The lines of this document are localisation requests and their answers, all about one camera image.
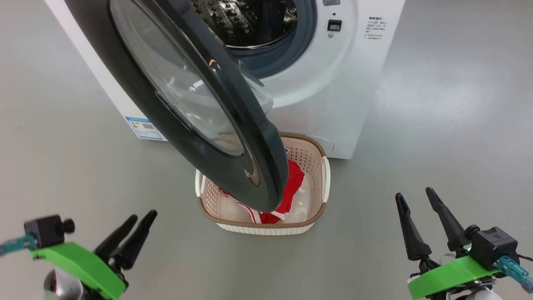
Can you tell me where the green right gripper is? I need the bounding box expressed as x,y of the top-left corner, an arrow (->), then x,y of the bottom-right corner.
395,187 -> 502,300

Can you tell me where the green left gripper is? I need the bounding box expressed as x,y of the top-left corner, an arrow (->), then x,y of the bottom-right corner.
30,210 -> 158,300

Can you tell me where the red white striped garment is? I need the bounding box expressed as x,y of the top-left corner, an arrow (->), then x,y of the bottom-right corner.
219,160 -> 305,225

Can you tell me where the black round washing machine door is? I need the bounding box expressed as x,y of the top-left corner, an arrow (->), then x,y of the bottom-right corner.
65,0 -> 290,213

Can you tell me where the cream laundry basket brown rim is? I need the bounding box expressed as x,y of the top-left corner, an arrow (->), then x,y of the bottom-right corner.
195,132 -> 331,236

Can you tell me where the white front-load washing machine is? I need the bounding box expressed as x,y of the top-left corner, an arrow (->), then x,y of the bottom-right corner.
45,0 -> 406,160

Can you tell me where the grey rubber door gasket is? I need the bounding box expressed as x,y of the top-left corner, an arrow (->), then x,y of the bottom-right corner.
227,0 -> 318,80

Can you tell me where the blue energy label sticker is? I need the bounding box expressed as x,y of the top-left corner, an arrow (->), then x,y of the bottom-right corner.
125,117 -> 164,140

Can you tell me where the round white filter cover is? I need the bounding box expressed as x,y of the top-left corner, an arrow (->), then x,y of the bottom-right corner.
308,135 -> 334,157

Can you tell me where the perforated steel washer drum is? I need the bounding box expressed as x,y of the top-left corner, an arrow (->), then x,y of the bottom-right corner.
189,0 -> 298,48

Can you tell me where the left camera cable teal plug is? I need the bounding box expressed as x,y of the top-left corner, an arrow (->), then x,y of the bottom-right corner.
0,235 -> 36,256

